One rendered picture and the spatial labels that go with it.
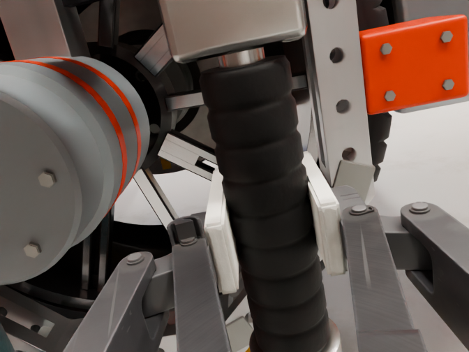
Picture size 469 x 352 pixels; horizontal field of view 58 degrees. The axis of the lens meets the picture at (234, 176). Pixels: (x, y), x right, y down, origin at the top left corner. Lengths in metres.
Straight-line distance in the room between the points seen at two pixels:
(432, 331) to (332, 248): 1.26
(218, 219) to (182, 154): 0.35
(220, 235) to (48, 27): 0.30
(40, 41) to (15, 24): 0.02
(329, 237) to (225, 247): 0.04
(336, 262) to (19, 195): 0.19
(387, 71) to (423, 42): 0.04
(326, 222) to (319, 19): 0.25
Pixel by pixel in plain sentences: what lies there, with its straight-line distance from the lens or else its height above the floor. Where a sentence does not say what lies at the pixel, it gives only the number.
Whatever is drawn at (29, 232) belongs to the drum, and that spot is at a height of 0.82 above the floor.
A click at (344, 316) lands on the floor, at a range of 1.47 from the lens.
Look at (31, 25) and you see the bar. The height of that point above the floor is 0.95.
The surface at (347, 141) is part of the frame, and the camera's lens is 0.40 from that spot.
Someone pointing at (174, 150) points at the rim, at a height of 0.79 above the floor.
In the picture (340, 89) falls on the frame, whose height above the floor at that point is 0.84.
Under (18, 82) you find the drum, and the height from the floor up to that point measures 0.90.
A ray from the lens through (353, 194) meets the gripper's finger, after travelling 0.18.
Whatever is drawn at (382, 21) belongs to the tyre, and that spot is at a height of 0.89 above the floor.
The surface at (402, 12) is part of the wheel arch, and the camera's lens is 0.68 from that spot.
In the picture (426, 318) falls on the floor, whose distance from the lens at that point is 1.46.
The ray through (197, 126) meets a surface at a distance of 0.76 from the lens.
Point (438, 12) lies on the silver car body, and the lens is 0.70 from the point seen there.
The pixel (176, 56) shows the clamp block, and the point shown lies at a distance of 0.16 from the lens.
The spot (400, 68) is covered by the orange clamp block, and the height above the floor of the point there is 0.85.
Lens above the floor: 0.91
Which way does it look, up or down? 18 degrees down
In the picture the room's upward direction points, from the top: 12 degrees counter-clockwise
